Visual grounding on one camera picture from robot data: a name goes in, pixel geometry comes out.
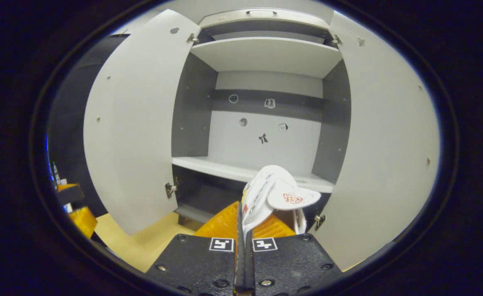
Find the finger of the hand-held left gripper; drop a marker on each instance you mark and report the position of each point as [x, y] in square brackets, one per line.
[65, 186]
[83, 220]

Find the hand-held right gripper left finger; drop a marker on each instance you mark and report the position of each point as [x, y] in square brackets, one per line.
[200, 263]

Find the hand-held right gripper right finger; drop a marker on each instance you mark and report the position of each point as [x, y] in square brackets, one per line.
[290, 263]

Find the white yellow-soled shoe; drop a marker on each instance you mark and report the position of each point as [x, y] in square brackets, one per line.
[274, 189]

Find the white shoe cabinet door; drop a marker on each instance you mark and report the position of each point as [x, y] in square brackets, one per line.
[389, 144]
[134, 123]

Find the white grey shoe cabinet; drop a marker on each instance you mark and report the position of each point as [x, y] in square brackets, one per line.
[266, 55]

